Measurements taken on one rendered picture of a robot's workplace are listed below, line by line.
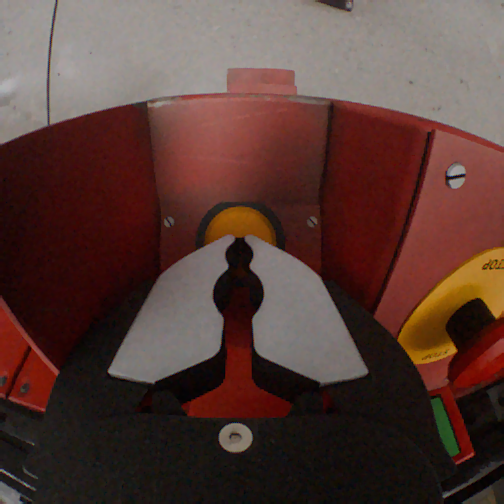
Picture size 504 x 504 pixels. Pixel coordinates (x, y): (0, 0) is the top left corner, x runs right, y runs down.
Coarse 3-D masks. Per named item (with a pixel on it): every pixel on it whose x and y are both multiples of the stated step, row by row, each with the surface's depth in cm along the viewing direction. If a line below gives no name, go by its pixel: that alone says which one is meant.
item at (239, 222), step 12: (216, 216) 14; (228, 216) 14; (240, 216) 14; (252, 216) 14; (264, 216) 14; (216, 228) 13; (228, 228) 13; (240, 228) 14; (252, 228) 14; (264, 228) 14; (240, 240) 14; (264, 240) 14; (240, 252) 14; (240, 264) 14; (240, 276) 14
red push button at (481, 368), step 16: (464, 304) 8; (480, 304) 8; (448, 320) 9; (464, 320) 8; (480, 320) 7; (496, 320) 6; (464, 336) 7; (480, 336) 6; (496, 336) 6; (464, 352) 7; (480, 352) 6; (496, 352) 6; (448, 368) 7; (464, 368) 6; (480, 368) 6; (496, 368) 6; (464, 384) 7
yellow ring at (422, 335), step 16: (480, 256) 7; (496, 256) 7; (464, 272) 7; (480, 272) 7; (496, 272) 7; (432, 288) 8; (448, 288) 7; (464, 288) 8; (480, 288) 8; (496, 288) 8; (432, 304) 8; (448, 304) 8; (496, 304) 8; (416, 320) 8; (432, 320) 8; (400, 336) 9; (416, 336) 9; (432, 336) 9; (448, 336) 9; (416, 352) 10; (432, 352) 10; (448, 352) 10
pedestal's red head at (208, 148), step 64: (64, 128) 5; (128, 128) 9; (192, 128) 11; (256, 128) 12; (320, 128) 12; (384, 128) 7; (448, 128) 5; (0, 192) 3; (64, 192) 6; (128, 192) 10; (192, 192) 13; (256, 192) 14; (320, 192) 14; (384, 192) 7; (448, 192) 6; (0, 256) 3; (64, 256) 6; (128, 256) 10; (320, 256) 14; (384, 256) 8; (448, 256) 7; (64, 320) 6; (384, 320) 8
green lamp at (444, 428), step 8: (432, 400) 13; (440, 400) 13; (440, 408) 12; (440, 416) 12; (440, 424) 11; (448, 424) 11; (440, 432) 11; (448, 432) 11; (448, 440) 10; (448, 448) 10; (456, 448) 9
